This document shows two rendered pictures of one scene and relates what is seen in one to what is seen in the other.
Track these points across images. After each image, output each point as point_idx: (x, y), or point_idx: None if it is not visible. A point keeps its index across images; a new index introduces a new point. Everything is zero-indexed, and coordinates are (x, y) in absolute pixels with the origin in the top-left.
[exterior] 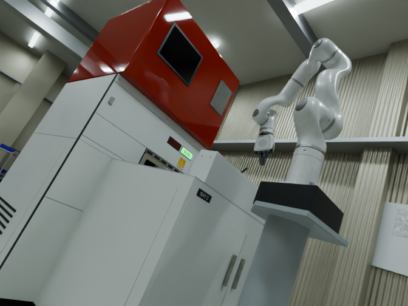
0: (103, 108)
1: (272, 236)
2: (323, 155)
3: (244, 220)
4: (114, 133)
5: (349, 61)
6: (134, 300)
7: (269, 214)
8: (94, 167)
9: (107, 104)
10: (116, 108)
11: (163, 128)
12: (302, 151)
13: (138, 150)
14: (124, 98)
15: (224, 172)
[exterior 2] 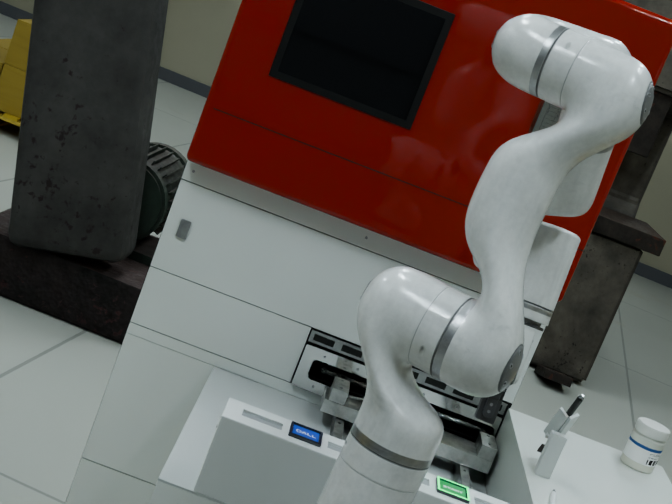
0: (167, 252)
1: None
2: (390, 462)
3: None
4: (208, 307)
5: (610, 83)
6: None
7: None
8: (174, 391)
9: (176, 241)
10: (201, 244)
11: (357, 265)
12: (344, 443)
13: (287, 337)
14: (216, 213)
15: (262, 464)
